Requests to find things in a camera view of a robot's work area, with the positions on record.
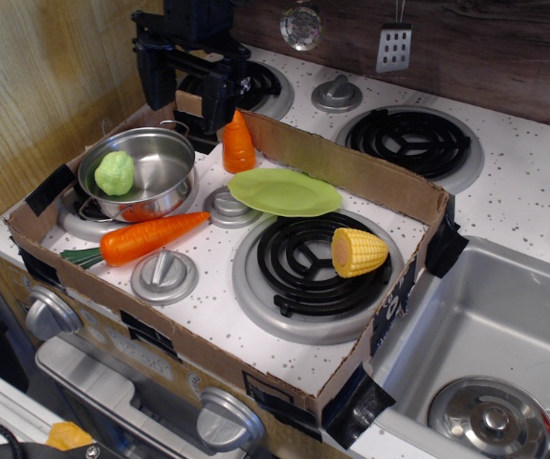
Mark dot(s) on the hanging metal strainer ladle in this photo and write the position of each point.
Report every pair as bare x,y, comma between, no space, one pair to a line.
301,25

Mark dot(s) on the stainless steel pan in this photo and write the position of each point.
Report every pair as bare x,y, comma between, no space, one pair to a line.
163,176

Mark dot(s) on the steel pot lid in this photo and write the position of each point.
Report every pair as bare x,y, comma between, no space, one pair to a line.
492,417

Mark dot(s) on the yellow toy corn cob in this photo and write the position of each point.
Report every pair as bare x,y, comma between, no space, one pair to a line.
356,252

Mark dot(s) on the silver stove knob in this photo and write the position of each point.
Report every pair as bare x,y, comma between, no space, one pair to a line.
338,95
227,212
164,278

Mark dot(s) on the long orange toy carrot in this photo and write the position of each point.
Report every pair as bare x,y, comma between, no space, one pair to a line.
122,246

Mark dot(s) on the oven knob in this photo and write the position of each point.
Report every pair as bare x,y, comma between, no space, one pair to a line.
49,315
224,423

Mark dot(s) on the middle silver stove knob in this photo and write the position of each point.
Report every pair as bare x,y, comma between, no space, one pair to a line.
227,212

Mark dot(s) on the light green toy broccoli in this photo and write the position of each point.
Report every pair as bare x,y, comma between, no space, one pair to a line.
115,173

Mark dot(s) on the right oven knob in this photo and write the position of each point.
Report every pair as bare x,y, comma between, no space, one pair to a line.
224,423

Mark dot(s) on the silver oven door handle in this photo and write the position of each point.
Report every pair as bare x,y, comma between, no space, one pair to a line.
153,422

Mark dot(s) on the front right black burner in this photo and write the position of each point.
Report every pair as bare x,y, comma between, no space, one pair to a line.
285,283

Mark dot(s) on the silver toy sink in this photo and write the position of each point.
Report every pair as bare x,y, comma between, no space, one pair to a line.
488,316

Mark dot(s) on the front silver stove knob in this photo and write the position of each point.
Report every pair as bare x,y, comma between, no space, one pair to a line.
164,278

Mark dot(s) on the hanging metal slotted spatula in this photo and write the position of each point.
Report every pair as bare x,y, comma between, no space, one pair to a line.
394,43

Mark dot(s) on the left oven knob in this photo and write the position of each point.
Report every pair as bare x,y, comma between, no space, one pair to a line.
49,315

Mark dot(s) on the short orange toy carrot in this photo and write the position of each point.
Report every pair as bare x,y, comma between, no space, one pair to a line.
238,150

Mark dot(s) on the light green plastic plate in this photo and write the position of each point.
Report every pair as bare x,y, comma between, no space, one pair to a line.
284,192

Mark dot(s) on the back right black burner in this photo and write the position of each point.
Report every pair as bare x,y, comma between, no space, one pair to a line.
423,140

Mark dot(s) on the orange yellow object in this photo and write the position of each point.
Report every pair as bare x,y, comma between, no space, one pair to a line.
67,435

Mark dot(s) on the brown cardboard fence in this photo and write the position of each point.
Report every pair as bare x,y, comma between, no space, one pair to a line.
315,398

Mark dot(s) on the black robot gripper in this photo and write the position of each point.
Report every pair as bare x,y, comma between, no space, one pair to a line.
193,37

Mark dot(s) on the back silver stove knob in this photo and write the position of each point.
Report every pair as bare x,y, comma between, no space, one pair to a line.
338,95

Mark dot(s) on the front left burner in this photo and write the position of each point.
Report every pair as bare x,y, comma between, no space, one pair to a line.
80,215

